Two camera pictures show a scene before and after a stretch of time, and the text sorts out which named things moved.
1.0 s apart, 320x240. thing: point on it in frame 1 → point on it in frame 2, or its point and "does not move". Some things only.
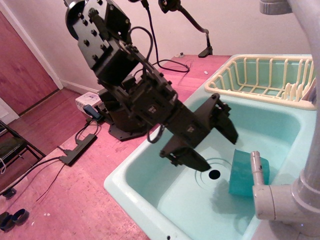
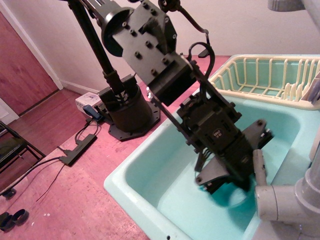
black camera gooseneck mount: [167, 5] does not move
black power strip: [72, 154] does not move
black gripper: [187, 127] → [212, 123]
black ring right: [20, 217] does not move
